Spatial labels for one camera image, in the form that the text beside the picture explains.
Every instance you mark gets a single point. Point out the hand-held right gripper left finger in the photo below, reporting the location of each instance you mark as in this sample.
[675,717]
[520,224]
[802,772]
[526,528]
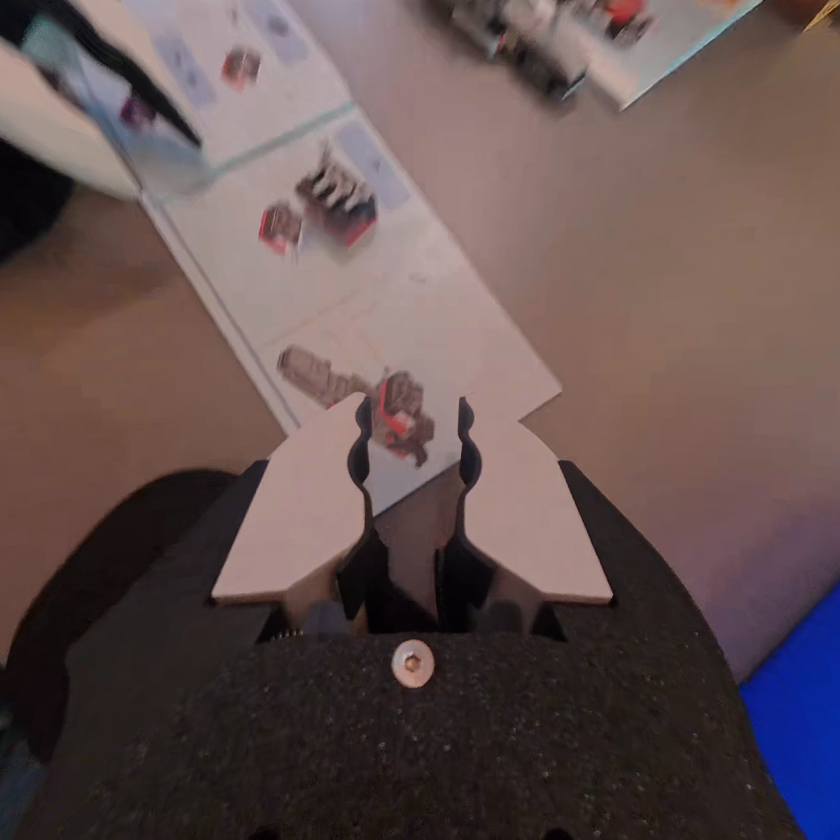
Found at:
[289,525]

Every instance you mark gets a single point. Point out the large blue plastic bin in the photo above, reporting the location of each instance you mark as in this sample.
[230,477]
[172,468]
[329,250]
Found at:
[800,722]

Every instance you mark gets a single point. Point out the black toy brick block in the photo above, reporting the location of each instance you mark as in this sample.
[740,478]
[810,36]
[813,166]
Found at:
[338,197]

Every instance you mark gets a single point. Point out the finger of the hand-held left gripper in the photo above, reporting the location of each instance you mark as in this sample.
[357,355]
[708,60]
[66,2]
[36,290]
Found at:
[46,124]
[124,59]

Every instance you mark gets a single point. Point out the toy brick truck model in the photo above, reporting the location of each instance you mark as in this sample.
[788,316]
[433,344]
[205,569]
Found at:
[525,46]

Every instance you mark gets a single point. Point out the step-page instruction booklet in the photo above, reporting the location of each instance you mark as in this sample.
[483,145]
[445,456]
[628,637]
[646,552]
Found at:
[394,315]

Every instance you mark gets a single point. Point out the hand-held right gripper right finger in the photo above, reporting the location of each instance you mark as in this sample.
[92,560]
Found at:
[531,525]

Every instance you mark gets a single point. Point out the car-cover instruction booklet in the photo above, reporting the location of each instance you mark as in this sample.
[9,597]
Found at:
[689,39]

